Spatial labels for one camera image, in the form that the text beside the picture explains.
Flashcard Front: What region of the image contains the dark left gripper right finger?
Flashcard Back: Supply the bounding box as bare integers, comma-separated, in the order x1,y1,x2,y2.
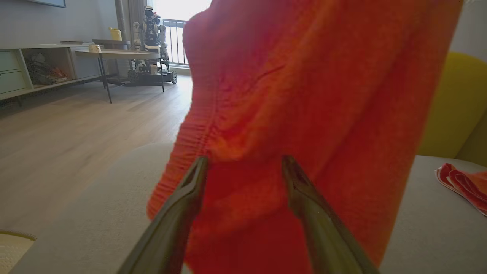
282,155,381,274

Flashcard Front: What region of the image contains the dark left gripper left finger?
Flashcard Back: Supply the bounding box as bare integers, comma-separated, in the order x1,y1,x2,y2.
118,155,209,274

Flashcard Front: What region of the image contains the red garment with white stripes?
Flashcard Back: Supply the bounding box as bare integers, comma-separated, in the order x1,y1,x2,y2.
146,0,465,274

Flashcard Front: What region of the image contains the red and white folded garment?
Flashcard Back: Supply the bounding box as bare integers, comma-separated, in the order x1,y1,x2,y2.
435,163,487,217

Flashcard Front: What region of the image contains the cream woven laundry basket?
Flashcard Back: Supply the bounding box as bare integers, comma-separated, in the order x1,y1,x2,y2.
0,230,37,274

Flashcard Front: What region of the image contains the olive yellow backrest cushion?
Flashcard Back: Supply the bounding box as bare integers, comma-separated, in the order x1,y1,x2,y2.
455,110,487,168

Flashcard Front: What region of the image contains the round table with black legs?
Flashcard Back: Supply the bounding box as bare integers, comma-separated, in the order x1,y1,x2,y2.
75,49,166,104

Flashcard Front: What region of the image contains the balcony railing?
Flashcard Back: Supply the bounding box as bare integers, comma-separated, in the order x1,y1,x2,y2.
163,19,189,66

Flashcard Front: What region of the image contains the yellow sofa backrest cushion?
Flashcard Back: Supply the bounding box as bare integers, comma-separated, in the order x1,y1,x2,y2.
417,51,487,158

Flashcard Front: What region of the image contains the wheeled robot in background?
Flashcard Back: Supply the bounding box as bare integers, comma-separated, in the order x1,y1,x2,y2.
127,6,178,86

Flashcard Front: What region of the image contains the dark tray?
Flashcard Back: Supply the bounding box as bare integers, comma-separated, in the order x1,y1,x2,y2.
92,38,132,50

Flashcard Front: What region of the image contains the clutter on cabinet shelf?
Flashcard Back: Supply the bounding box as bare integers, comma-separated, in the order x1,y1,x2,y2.
25,53,69,85

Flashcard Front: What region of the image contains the low grey media cabinet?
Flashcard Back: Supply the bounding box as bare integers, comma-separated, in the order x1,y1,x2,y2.
0,43,116,101

